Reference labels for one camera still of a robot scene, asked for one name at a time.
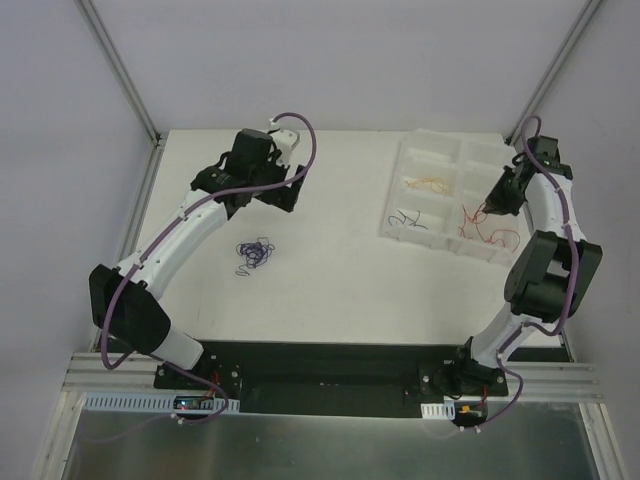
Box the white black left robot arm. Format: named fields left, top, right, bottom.
left=89, top=123, right=304, bottom=389

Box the right white cable duct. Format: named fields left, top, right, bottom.
left=420, top=401, right=456, bottom=421

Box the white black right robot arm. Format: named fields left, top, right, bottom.
left=450, top=135, right=603, bottom=395

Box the yellow wire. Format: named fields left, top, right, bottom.
left=404, top=175, right=449, bottom=195

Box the orange wire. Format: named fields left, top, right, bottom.
left=479, top=227, right=521, bottom=254

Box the aluminium right corner post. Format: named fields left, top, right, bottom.
left=505, top=0, right=607, bottom=146

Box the dark blue wire in tray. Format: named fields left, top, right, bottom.
left=388, top=208, right=429, bottom=231

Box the left white cable duct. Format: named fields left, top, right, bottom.
left=85, top=393, right=240, bottom=415

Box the red wire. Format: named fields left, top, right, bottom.
left=458, top=203, right=489, bottom=244

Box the white compartment tray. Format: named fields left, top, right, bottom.
left=380, top=130, right=528, bottom=267

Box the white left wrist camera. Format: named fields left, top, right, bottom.
left=267, top=118, right=300, bottom=153

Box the aluminium left corner post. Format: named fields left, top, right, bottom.
left=74, top=0, right=162, bottom=147

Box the white cable duct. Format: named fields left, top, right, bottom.
left=85, top=393, right=240, bottom=415
left=420, top=401, right=456, bottom=421

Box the aluminium frame rail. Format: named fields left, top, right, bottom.
left=61, top=353, right=605, bottom=403

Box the aluminium corner post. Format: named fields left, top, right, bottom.
left=74, top=0, right=162, bottom=147
left=505, top=0, right=607, bottom=146

